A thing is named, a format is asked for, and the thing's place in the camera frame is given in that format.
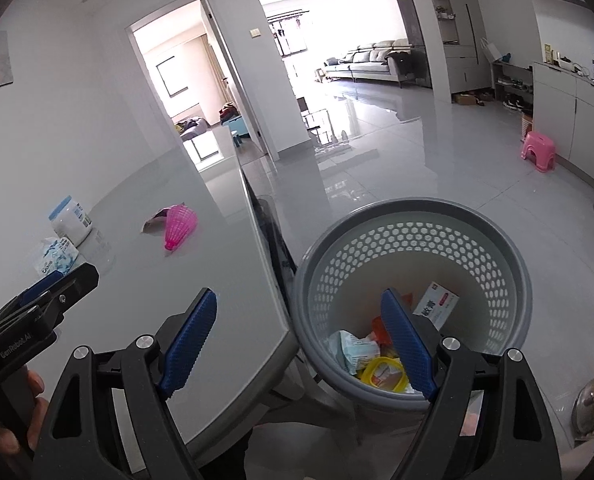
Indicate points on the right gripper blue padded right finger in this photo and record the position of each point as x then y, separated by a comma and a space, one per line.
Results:
413, 354

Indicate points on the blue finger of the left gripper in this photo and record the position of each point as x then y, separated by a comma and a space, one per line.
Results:
36, 290

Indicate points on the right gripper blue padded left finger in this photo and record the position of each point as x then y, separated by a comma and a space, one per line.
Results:
181, 338

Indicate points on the yellow plastic ring handle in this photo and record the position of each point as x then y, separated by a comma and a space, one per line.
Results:
386, 374

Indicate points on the pink plastic shuttlecock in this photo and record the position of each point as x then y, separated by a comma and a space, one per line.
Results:
181, 222

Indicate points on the pink snack wrapper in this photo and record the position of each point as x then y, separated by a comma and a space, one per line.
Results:
157, 222

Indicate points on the red cardboard box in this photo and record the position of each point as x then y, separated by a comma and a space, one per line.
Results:
381, 336

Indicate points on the grey perforated trash basket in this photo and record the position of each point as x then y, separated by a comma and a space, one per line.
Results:
406, 245

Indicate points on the person's left hand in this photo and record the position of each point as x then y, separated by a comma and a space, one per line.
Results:
22, 413

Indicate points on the blue white tissue pack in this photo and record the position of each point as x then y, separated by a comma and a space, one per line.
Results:
54, 254

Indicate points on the white medicine box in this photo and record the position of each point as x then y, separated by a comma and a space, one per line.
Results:
436, 304

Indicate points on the crumpled wet wipe pack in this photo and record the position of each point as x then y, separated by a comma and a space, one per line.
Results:
352, 353

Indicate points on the white blue-lidded jar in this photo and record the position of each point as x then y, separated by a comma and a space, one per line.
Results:
69, 219

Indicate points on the small blue kids table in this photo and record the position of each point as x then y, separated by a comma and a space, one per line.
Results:
237, 129

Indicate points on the pink plastic stool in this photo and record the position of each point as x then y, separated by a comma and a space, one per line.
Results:
540, 149

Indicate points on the shoe rack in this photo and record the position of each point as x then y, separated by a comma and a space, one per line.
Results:
513, 86

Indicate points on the white sideboard cabinet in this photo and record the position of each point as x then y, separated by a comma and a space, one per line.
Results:
564, 111

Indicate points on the grey sofa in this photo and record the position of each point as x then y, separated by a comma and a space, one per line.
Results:
386, 61

